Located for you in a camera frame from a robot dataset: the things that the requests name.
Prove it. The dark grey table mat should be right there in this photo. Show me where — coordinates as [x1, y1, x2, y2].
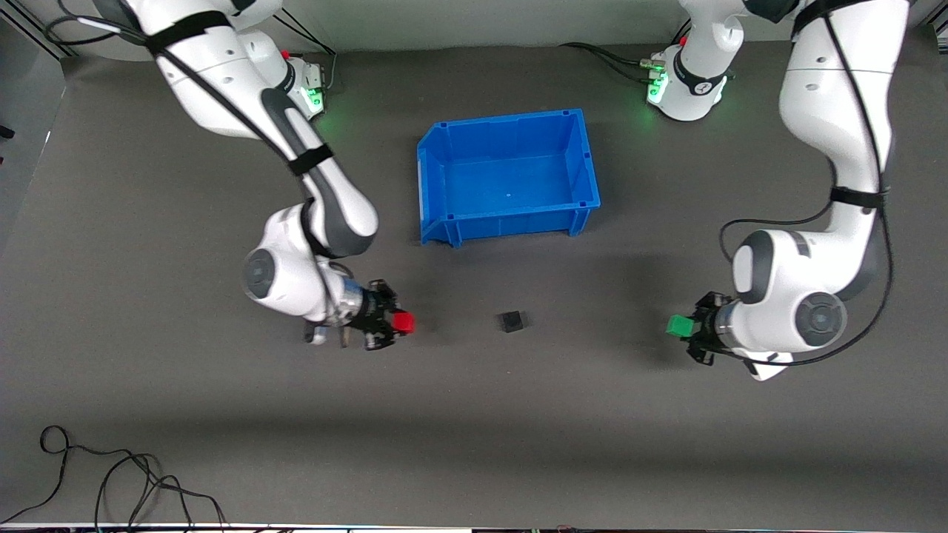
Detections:
[0, 28, 948, 529]

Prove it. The blue plastic storage bin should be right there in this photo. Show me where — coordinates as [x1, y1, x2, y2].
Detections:
[416, 108, 601, 248]

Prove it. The black left arm wrist cable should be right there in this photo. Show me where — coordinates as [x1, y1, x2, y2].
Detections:
[718, 0, 896, 369]

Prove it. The black arm wrist cable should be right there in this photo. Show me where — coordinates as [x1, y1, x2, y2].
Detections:
[718, 0, 896, 369]
[43, 0, 356, 326]

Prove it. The black right arm base cable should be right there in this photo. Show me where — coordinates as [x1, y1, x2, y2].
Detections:
[276, 10, 338, 95]

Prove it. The black arm base cable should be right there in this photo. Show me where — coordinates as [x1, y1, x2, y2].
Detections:
[558, 41, 667, 84]
[276, 10, 338, 95]

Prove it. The black left arm base cable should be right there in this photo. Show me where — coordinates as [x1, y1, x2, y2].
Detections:
[558, 41, 667, 84]

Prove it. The black right arm wrist cable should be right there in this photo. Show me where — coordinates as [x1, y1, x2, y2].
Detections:
[43, 0, 356, 326]

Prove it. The loose thin black cable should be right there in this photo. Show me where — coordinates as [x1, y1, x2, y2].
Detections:
[0, 425, 227, 531]

